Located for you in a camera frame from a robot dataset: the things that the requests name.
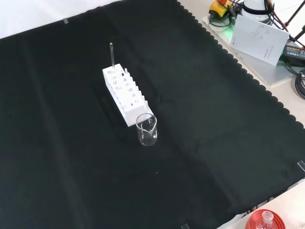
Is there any clear glass rod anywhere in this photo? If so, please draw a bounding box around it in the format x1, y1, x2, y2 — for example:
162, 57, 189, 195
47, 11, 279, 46
109, 42, 116, 69

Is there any white test tube rack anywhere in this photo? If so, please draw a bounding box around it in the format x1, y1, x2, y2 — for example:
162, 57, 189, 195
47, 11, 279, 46
102, 64, 153, 127

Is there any clear glass beaker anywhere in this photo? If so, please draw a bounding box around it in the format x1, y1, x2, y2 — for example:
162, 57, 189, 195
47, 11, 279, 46
135, 113, 159, 146

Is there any black scalloped bench cloth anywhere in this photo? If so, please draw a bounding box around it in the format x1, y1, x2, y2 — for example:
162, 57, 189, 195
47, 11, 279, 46
0, 0, 305, 229

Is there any pale board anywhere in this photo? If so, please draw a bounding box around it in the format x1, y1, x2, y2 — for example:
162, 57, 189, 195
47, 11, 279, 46
202, 14, 305, 88

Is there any yellow stop button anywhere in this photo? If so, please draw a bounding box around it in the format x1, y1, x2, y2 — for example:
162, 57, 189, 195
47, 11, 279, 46
209, 0, 231, 19

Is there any white paper booklet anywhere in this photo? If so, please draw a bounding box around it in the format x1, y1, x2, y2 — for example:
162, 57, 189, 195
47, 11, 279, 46
230, 14, 290, 67

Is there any red round tray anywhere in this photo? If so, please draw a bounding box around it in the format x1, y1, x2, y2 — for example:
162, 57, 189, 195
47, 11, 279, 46
244, 209, 286, 229

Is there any black power adapter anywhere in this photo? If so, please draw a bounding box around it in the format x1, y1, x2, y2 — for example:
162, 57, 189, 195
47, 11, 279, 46
278, 42, 305, 68

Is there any clear glass flask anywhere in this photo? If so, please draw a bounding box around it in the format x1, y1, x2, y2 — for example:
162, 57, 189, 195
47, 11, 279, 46
258, 211, 275, 229

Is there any black tripod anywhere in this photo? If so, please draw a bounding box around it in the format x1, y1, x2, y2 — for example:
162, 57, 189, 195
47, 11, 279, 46
283, 0, 305, 48

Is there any coiled black cable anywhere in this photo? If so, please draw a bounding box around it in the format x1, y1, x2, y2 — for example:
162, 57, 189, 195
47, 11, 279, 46
295, 68, 305, 100

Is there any orange cable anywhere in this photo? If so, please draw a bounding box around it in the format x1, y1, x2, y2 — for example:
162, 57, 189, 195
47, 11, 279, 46
270, 0, 288, 31

